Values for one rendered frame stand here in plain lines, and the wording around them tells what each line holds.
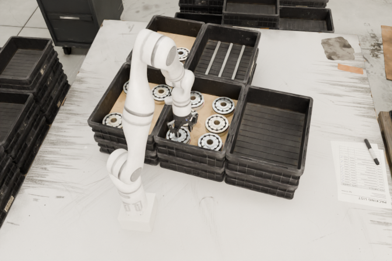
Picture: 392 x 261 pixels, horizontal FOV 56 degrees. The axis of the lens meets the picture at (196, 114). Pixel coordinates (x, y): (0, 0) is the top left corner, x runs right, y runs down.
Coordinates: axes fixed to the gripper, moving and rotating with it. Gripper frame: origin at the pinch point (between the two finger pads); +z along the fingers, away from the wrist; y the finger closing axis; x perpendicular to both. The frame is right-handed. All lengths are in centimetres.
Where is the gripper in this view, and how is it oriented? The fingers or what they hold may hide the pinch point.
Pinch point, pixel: (183, 131)
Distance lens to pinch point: 156.0
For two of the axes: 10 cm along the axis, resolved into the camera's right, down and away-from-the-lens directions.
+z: 0.2, 6.5, 7.6
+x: -4.7, -6.6, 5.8
